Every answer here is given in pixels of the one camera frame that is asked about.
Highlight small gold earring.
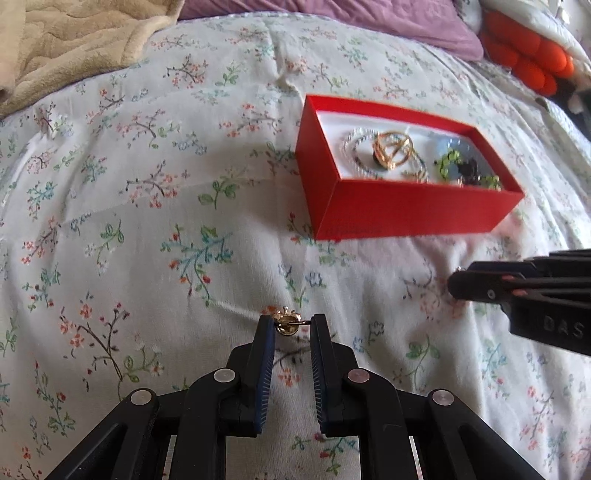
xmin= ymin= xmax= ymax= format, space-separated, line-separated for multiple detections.
xmin=270 ymin=307 xmax=311 ymax=337

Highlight green beaded bracelet black flower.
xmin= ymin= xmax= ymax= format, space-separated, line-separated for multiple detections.
xmin=434 ymin=148 xmax=502 ymax=191

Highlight red cardboard box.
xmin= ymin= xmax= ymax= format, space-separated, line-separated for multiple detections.
xmin=295 ymin=95 xmax=524 ymax=240

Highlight gold interlocking rings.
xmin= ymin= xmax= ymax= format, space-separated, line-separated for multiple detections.
xmin=370 ymin=131 xmax=415 ymax=172

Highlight multicolour beaded bracelet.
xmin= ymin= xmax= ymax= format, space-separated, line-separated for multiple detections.
xmin=339 ymin=127 xmax=429 ymax=183

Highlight floral white bedspread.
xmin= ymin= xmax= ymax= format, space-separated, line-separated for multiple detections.
xmin=1 ymin=14 xmax=590 ymax=479

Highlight orange plush toy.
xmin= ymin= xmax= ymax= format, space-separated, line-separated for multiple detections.
xmin=479 ymin=10 xmax=575 ymax=97

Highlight purple pillow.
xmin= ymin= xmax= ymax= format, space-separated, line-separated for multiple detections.
xmin=179 ymin=0 xmax=484 ymax=61

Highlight beige fleece blanket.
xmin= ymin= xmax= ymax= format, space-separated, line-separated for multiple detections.
xmin=1 ymin=1 xmax=184 ymax=117

